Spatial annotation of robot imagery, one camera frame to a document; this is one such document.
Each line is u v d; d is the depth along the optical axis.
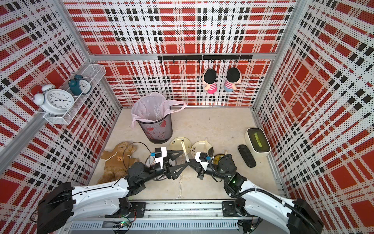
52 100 0.62
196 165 0.63
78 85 0.71
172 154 0.67
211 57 0.89
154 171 0.60
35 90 0.59
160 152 0.56
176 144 0.99
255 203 0.51
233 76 0.92
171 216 0.73
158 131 0.87
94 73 0.90
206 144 0.98
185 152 0.59
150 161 0.58
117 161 0.84
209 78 0.96
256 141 0.93
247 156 0.90
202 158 0.57
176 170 0.59
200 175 0.61
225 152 0.93
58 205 0.41
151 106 0.93
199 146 0.96
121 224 0.69
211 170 0.62
